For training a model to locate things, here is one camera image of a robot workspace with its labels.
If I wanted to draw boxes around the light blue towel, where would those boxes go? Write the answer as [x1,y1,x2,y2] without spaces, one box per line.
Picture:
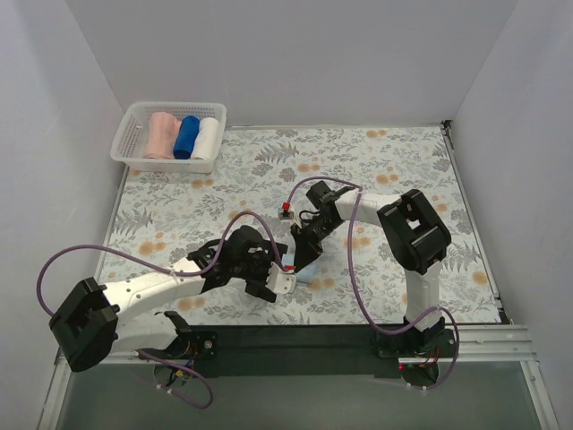
[282,254,317,284]

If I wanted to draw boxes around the pink towel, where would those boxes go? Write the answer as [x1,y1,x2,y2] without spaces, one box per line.
[143,112,181,159]

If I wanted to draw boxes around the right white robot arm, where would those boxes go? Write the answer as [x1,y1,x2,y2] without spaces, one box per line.
[279,176,451,355]

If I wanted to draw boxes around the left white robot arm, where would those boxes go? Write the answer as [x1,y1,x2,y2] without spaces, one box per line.
[49,226,296,372]

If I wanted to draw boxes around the floral table mat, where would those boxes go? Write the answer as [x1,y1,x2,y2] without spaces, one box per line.
[98,127,500,325]

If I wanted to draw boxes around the white rolled towel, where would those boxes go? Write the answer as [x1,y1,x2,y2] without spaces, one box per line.
[191,117,219,160]

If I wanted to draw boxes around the blue rolled towel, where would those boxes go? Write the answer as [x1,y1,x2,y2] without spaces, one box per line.
[173,116,201,159]

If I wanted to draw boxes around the white plastic basket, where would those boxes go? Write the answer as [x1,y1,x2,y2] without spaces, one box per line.
[110,101,227,174]

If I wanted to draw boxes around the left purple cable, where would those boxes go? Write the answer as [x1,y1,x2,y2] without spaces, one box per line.
[38,211,296,409]

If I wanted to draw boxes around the purple cable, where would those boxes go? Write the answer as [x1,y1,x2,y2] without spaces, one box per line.
[38,211,296,409]
[280,176,460,391]

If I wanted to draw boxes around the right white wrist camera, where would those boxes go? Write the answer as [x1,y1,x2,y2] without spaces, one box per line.
[278,202,295,221]

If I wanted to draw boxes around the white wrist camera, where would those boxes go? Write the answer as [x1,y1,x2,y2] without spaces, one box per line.
[278,202,295,221]
[266,262,296,295]

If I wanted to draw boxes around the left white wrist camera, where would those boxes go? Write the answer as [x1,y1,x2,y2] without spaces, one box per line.
[266,262,296,295]

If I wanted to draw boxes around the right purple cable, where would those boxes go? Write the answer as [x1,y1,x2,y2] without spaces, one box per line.
[280,176,460,391]

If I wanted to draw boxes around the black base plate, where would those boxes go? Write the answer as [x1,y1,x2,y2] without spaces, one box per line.
[145,325,456,383]

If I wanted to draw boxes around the aluminium rail frame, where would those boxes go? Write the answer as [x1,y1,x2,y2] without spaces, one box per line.
[39,324,558,429]

